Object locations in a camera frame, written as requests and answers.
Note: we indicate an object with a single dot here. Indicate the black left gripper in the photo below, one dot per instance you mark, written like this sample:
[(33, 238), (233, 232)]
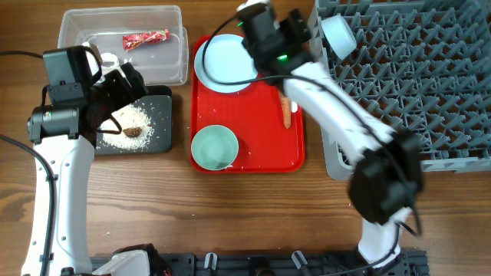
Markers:
[(115, 78)]

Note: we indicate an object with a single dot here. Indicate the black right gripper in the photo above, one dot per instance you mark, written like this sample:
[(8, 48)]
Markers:
[(285, 28)]

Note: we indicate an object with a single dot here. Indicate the white tissue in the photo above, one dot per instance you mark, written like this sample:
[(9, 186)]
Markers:
[(111, 62)]

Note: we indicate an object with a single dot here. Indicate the red snack wrapper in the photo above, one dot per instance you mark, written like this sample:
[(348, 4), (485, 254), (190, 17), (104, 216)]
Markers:
[(132, 41)]

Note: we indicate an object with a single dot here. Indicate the white cooked rice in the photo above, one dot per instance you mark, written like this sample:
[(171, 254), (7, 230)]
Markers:
[(130, 116)]

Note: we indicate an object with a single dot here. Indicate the light blue bowl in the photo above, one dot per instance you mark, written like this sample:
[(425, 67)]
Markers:
[(339, 36)]

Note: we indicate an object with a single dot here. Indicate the brown food scrap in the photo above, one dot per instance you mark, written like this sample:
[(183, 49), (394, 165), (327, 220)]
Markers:
[(133, 132)]

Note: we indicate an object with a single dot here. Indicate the orange carrot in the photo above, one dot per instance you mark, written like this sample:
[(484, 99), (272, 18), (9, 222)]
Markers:
[(286, 110)]

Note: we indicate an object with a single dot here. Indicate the light blue plate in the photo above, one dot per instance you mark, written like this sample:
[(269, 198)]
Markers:
[(224, 65)]

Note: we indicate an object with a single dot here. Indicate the light green bowl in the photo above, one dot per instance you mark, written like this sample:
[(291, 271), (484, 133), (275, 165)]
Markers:
[(214, 147)]

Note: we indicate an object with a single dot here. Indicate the white plastic spoon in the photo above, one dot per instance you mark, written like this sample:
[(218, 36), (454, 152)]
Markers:
[(294, 107)]

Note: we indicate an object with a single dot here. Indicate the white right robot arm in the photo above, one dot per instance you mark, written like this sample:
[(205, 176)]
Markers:
[(387, 176)]

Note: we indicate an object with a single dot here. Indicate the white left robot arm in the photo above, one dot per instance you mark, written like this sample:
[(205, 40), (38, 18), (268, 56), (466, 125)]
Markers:
[(63, 136)]

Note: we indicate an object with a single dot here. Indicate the grey dishwasher rack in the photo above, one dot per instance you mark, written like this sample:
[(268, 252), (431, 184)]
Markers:
[(422, 66)]

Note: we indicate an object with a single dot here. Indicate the clear plastic bin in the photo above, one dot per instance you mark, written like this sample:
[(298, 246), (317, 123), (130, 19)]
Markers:
[(165, 63)]

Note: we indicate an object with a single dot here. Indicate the black plastic tray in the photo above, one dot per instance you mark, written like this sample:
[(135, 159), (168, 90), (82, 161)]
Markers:
[(159, 107)]

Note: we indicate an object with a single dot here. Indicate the red serving tray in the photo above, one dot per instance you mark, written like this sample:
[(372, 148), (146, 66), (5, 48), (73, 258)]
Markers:
[(256, 118)]

